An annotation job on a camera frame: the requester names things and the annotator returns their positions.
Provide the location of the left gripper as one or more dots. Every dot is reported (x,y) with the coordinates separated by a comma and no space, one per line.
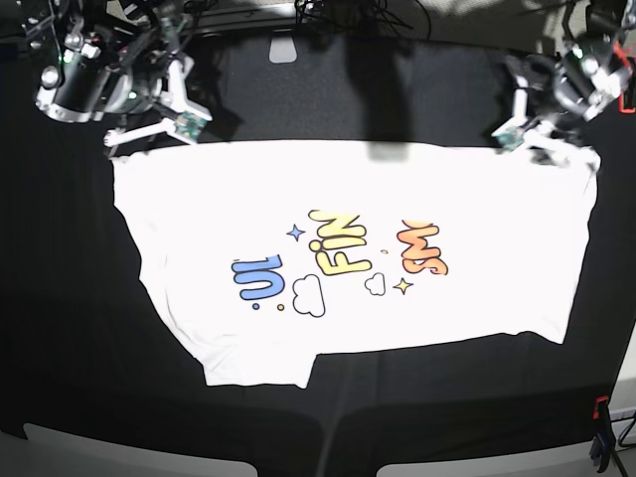
(548,102)

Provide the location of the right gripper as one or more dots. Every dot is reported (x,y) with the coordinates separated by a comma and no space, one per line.
(171,102)

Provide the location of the white printed t-shirt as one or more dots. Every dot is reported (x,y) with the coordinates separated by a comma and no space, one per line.
(261,256)

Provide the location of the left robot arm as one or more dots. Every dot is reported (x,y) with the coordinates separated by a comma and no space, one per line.
(606,65)

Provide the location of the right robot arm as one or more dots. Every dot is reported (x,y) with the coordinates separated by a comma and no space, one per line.
(90,63)

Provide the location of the red clamp top right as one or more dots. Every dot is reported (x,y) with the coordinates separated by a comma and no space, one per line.
(627,100)

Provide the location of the black table cloth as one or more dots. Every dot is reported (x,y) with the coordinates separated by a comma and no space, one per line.
(83,351)

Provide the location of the red blue clamp bottom right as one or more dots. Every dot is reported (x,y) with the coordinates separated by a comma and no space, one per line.
(603,443)

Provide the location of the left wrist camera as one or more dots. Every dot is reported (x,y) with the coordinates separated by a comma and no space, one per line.
(509,137)

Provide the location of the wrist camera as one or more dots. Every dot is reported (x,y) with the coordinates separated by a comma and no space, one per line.
(509,137)
(187,127)

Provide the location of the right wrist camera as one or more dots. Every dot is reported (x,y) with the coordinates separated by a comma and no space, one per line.
(187,127)

